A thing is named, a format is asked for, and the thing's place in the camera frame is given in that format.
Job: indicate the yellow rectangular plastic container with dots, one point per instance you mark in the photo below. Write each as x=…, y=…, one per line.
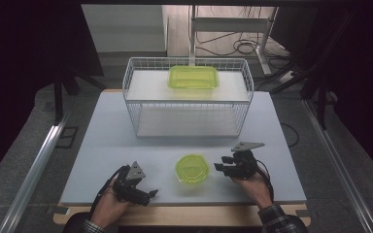
x=193, y=77

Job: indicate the person's left hand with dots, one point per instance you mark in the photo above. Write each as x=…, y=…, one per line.
x=110, y=207

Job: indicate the person's right hand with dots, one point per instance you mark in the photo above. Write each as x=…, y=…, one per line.
x=254, y=191

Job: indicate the white desk frame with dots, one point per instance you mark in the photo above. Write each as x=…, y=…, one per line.
x=233, y=24

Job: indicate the yellow round plastic container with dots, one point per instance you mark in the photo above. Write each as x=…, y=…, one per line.
x=192, y=169

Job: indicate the aluminium rail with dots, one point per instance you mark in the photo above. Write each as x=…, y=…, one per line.
x=336, y=161
x=35, y=165

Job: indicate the black stand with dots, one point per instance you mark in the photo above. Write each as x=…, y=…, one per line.
x=317, y=84
x=58, y=93

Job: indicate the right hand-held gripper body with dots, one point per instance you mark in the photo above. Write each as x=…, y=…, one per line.
x=244, y=163

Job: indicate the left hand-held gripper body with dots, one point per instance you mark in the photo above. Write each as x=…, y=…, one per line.
x=131, y=183

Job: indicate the white power strip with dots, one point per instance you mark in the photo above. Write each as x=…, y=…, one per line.
x=286, y=76

